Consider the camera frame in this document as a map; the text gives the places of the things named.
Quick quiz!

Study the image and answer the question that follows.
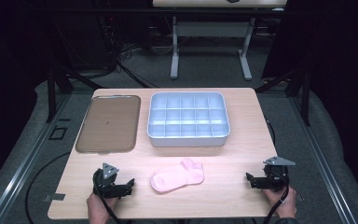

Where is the white divided storage box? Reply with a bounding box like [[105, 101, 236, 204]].
[[146, 91, 231, 148]]

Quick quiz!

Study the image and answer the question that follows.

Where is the person's right hand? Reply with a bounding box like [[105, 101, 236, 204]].
[[261, 186, 297, 219]]

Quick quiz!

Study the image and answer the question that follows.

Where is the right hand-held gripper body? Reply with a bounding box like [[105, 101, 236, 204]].
[[262, 156, 296, 192]]

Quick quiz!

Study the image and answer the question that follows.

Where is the aluminium floor rail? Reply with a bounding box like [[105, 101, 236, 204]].
[[288, 96, 358, 224], [0, 92, 73, 224]]

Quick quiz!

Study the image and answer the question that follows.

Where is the black floor cable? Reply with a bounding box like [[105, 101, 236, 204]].
[[24, 151, 73, 224]]

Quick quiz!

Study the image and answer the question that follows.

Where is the black metal frame stand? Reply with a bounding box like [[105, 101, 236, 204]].
[[45, 64, 105, 124], [255, 65, 311, 127]]

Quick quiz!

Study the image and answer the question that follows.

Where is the person's left hand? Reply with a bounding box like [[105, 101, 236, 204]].
[[86, 191, 119, 224]]

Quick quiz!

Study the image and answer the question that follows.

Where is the hand-held gripper cable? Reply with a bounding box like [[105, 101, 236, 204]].
[[261, 170, 291, 224], [93, 169, 123, 224]]

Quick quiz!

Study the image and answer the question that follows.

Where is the bundle of background cables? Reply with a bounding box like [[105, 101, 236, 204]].
[[97, 13, 158, 89]]

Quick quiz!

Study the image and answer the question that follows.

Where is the pink sock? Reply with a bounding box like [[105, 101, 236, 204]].
[[150, 158, 205, 194]]

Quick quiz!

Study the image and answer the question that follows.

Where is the white desk with metal legs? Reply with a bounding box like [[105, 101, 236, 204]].
[[152, 0, 289, 81]]

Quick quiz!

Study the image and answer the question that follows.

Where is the right hand-held gripper cable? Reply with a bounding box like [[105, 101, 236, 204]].
[[261, 170, 291, 224]]

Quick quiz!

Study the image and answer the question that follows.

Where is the left hand-held gripper cable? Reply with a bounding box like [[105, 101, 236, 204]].
[[93, 169, 123, 224]]

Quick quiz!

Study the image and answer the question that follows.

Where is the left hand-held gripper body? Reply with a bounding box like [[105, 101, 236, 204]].
[[92, 162, 121, 200]]

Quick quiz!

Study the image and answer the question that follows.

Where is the brown tray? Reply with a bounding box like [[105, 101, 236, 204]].
[[75, 94, 142, 155]]

